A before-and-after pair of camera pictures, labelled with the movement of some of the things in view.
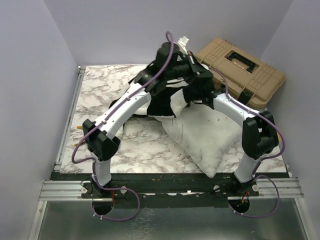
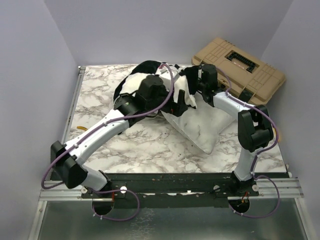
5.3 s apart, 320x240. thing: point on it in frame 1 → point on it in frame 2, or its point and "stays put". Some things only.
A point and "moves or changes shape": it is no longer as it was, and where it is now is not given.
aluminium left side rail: [57, 166] stays put
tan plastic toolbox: [251, 79] stays put
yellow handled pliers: [79, 127] stays put
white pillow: [205, 139] moves or changes shape
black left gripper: [196, 69] → [175, 108]
